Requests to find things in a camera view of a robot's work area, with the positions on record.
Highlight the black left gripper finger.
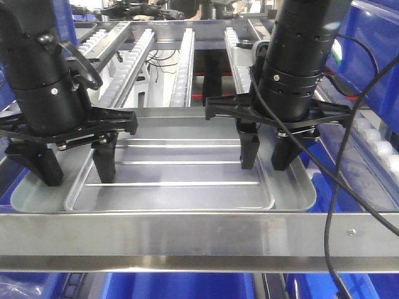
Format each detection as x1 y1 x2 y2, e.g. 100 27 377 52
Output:
92 134 118 183
5 141 64 186

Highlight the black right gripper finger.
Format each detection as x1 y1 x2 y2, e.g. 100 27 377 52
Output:
271 135 316 171
236 121 260 169

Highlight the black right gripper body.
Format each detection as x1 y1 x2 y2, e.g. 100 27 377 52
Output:
205 94 351 133

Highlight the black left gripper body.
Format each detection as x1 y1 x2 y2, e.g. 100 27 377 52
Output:
1 107 138 150

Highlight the silver ribbed metal tray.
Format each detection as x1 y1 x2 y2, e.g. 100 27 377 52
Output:
64 137 274 212

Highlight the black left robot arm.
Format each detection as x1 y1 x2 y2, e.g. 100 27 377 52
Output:
1 1 138 186

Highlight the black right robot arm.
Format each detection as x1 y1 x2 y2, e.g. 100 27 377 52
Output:
205 1 351 171

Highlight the white roller conveyor track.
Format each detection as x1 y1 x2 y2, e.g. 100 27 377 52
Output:
170 28 195 108

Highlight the steel front rack crossbar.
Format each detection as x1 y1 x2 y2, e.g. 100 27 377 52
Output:
0 212 399 273

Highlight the black camera cable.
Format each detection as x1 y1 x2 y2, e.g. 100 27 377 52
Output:
249 34 399 299

